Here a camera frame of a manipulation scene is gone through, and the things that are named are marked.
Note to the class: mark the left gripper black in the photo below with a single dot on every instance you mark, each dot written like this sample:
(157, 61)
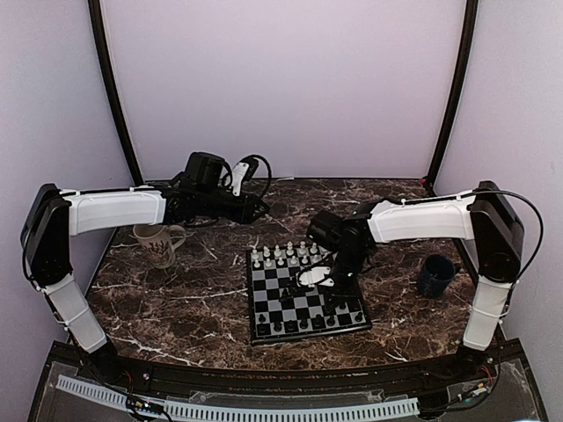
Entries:
(247, 204)

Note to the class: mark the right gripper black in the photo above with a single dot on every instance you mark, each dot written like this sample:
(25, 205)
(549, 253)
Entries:
(338, 296)

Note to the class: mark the black queen piece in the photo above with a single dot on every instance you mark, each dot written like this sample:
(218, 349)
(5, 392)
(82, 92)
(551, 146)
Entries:
(318, 322)

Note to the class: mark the black king piece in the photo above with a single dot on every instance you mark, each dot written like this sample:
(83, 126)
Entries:
(304, 324)

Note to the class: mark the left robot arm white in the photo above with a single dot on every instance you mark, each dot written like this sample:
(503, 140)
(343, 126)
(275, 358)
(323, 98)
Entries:
(55, 223)

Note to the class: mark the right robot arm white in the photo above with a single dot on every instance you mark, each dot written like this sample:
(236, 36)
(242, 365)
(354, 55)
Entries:
(482, 216)

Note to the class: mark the black chess pieces pile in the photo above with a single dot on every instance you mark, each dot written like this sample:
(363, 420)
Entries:
(288, 296)

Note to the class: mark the beige printed mug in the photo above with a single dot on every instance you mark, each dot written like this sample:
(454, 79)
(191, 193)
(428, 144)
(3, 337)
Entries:
(160, 242)

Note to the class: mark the dark blue mug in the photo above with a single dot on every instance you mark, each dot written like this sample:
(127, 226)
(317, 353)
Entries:
(435, 275)

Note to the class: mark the black white chessboard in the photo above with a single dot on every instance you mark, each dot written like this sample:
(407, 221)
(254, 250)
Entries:
(281, 310)

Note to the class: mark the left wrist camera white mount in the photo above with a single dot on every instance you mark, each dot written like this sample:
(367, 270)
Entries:
(238, 175)

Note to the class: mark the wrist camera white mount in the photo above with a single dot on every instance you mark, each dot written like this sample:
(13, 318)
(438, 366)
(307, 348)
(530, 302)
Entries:
(318, 275)
(238, 175)

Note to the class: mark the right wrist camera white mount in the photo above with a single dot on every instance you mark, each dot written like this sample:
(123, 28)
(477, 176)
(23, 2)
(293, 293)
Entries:
(318, 275)

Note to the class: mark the left black frame post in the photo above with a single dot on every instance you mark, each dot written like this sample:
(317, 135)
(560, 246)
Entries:
(111, 88)

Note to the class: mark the black frame post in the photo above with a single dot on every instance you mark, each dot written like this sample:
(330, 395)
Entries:
(111, 88)
(456, 88)

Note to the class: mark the white slotted cable duct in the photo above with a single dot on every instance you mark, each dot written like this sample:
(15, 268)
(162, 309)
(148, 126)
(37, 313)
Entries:
(225, 407)

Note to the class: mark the right black frame post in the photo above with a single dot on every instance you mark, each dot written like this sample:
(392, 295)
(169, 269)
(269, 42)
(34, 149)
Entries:
(456, 88)

